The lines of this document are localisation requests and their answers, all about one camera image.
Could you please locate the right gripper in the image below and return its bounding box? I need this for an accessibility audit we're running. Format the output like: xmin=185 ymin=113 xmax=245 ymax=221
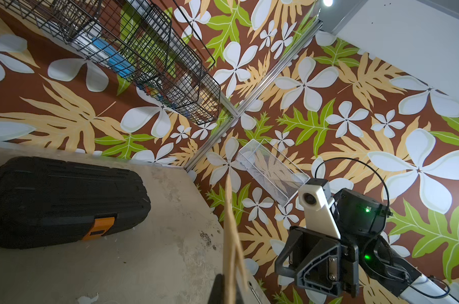
xmin=275 ymin=226 xmax=359 ymax=298

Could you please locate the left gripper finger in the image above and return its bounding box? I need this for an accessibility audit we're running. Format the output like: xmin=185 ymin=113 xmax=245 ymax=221
xmin=207 ymin=274 xmax=224 ymax=304

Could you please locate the brown file bag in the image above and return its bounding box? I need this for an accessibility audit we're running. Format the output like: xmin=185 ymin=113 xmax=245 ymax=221
xmin=223 ymin=175 xmax=248 ymax=304

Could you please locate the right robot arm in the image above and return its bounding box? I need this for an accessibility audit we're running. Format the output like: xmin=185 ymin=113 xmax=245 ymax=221
xmin=275 ymin=184 xmax=459 ymax=303

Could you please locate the black tool case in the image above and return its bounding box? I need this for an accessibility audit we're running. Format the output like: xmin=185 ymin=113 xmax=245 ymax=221
xmin=0 ymin=157 xmax=151 ymax=249

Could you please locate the blue item in basket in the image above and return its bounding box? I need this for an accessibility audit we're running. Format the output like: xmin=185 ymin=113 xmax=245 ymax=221
xmin=92 ymin=38 xmax=135 ymax=79

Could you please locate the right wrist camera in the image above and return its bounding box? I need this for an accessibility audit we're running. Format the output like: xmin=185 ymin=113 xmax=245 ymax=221
xmin=298 ymin=178 xmax=341 ymax=239

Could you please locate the white wire basket right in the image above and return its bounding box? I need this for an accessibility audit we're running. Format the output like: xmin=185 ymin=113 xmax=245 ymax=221
xmin=236 ymin=139 xmax=310 ymax=206

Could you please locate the black wire basket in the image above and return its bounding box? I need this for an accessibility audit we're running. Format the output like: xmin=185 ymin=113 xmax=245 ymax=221
xmin=1 ymin=0 xmax=221 ymax=125

